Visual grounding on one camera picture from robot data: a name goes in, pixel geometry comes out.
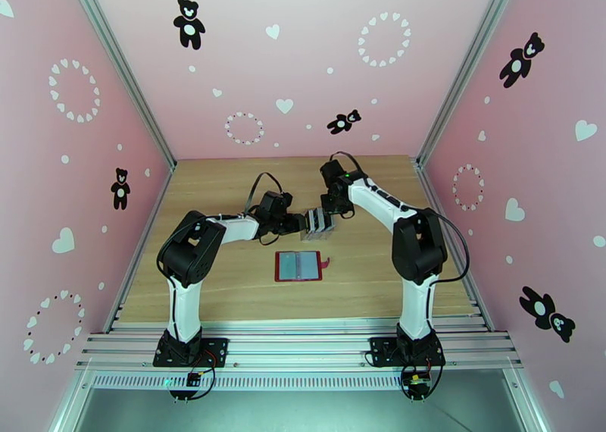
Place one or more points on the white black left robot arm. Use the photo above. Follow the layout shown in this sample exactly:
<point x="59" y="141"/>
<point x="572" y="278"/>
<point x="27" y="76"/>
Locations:
<point x="189" y="250"/>

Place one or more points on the black electronics module yellow connector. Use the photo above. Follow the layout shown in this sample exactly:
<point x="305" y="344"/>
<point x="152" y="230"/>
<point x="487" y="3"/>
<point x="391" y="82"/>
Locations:
<point x="416" y="384"/>

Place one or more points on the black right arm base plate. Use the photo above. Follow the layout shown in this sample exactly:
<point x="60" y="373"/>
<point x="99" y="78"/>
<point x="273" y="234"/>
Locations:
<point x="383" y="350"/>

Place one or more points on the aluminium side rail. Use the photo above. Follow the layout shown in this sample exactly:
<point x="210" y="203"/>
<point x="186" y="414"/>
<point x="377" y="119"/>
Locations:
<point x="137" y="255"/>
<point x="434" y="198"/>

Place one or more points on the red leather card holder wallet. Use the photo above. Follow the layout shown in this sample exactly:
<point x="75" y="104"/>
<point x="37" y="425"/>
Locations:
<point x="310" y="266"/>

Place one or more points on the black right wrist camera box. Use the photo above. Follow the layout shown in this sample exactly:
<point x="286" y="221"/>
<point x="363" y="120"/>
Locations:
<point x="333" y="172"/>

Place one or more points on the aluminium corner post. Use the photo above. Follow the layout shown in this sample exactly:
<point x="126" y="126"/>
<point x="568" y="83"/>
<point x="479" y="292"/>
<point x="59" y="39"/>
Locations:
<point x="468" y="63"/>
<point x="120" y="61"/>

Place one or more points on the clear acrylic card stand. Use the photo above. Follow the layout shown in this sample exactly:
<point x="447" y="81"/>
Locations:
<point x="322" y="234"/>

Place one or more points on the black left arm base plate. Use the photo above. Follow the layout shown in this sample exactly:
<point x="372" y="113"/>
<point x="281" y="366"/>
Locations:
<point x="213" y="350"/>

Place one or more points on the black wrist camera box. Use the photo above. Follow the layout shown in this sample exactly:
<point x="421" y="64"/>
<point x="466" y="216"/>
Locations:
<point x="275" y="204"/>
<point x="333" y="172"/>

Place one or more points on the aluminium mounting rail bed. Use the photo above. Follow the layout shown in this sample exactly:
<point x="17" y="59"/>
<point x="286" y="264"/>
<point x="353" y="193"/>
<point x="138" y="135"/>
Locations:
<point x="307" y="345"/>

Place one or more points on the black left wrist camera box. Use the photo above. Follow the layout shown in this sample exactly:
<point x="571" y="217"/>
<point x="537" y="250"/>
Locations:
<point x="275" y="204"/>

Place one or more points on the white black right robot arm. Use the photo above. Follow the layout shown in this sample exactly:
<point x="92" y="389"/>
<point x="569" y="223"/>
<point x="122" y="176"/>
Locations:
<point x="419" y="250"/>

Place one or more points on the perforated metal strip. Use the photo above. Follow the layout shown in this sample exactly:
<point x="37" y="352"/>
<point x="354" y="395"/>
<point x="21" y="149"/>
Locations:
<point x="307" y="382"/>

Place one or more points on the small black electronics module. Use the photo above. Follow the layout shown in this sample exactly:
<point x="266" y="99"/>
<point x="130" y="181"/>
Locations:
<point x="194" y="379"/>

